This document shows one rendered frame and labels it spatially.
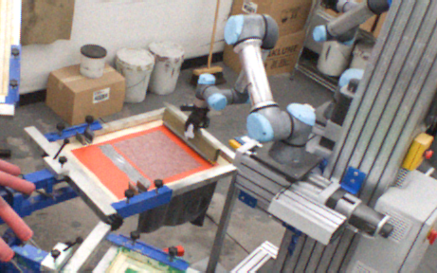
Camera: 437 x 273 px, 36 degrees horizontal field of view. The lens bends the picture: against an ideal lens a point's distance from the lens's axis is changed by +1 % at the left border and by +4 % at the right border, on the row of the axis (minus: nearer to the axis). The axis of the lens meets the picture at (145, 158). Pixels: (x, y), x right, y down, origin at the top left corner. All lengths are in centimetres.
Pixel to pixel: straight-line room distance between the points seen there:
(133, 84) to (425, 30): 313
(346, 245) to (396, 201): 34
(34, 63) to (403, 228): 315
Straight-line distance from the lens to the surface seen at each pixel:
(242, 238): 430
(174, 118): 330
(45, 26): 492
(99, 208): 265
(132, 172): 300
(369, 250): 294
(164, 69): 549
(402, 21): 260
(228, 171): 310
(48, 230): 407
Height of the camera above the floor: 273
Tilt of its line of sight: 35 degrees down
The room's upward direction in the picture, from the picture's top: 11 degrees clockwise
